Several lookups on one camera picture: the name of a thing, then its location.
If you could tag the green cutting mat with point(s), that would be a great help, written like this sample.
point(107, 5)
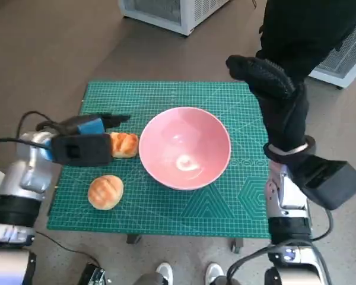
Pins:
point(166, 213)

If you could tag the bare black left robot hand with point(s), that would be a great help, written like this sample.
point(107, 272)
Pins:
point(92, 126)

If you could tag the pink bowl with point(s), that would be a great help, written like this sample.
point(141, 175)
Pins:
point(178, 133)

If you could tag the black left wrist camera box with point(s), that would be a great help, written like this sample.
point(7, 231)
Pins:
point(83, 150)

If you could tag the white shoe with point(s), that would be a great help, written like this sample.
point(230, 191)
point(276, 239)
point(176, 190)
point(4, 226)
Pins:
point(165, 271)
point(213, 271)

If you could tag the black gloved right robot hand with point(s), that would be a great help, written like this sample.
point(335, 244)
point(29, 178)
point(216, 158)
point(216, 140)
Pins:
point(284, 118)

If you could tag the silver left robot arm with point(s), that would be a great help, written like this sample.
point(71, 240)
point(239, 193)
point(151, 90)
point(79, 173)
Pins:
point(26, 169)

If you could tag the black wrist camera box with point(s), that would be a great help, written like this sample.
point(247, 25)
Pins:
point(332, 181)
point(83, 150)

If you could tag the white cabinet with metal grille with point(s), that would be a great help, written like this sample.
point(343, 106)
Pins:
point(347, 56)

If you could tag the black metal floor device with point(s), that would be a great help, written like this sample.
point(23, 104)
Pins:
point(95, 276)

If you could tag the white cabinet with glass front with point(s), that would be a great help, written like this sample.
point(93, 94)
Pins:
point(190, 15)

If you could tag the oblong toy bread loaf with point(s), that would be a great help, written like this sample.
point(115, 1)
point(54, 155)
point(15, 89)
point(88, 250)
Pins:
point(124, 144)

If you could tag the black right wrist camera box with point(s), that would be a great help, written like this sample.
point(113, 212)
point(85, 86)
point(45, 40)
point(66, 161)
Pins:
point(332, 181)

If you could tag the round toy bread bun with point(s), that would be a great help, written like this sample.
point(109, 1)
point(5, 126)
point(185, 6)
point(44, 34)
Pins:
point(105, 191)

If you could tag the person in black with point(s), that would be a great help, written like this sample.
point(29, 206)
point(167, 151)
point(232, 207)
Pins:
point(302, 29)

